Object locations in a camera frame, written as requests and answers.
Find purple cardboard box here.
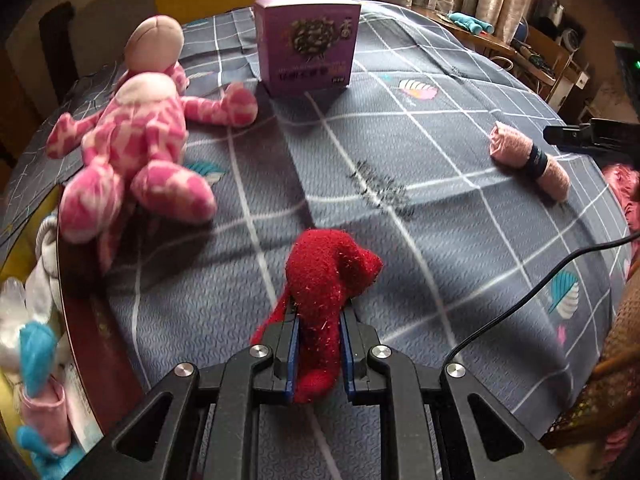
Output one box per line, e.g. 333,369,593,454
253,0,361,96

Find grey checked bed cover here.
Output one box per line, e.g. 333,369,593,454
0,0,633,480

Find pink giraffe-print plush doll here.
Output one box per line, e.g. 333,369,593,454
46,15,258,272

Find cream bow white plush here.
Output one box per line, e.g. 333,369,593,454
0,276,30,372

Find wooden side shelf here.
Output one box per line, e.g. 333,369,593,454
412,6,589,110

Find pink rolled towel black band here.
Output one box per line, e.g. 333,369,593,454
489,122,570,203

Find small blue plush on shelf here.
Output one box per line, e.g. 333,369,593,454
448,12,495,36

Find gold and maroon storage box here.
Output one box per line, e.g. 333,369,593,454
0,184,147,480

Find blue plush toy pink wings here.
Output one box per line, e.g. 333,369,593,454
15,321,84,479

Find red plush sock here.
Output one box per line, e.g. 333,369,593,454
250,229,383,404

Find black cable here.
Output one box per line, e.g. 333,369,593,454
441,231,640,369

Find white sock doll blue collar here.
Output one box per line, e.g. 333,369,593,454
25,210,62,324

